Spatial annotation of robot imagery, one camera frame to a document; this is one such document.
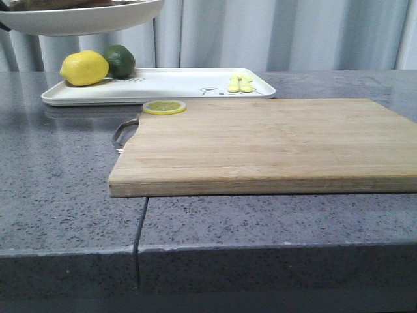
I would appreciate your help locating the round white plate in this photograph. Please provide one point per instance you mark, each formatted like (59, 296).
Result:
(82, 21)

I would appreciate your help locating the white bread slice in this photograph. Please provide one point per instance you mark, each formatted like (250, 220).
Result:
(55, 4)

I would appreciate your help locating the white rectangular bear tray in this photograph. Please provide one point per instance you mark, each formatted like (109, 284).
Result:
(149, 84)

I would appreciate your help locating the wooden cutting board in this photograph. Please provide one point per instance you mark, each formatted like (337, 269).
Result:
(281, 146)

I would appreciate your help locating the yellow lemon slice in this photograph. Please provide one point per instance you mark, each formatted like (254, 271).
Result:
(164, 107)

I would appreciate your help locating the yellow plastic fork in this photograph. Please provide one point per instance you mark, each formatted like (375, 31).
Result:
(234, 83)

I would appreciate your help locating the yellow plastic spoon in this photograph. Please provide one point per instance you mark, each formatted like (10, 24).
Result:
(245, 83)

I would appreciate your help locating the green lime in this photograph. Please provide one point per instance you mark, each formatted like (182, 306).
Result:
(121, 61)

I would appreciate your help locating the grey curtain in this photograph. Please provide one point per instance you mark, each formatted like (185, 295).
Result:
(258, 35)

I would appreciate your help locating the metal cutting board handle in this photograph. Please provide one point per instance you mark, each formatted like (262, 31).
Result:
(123, 134)

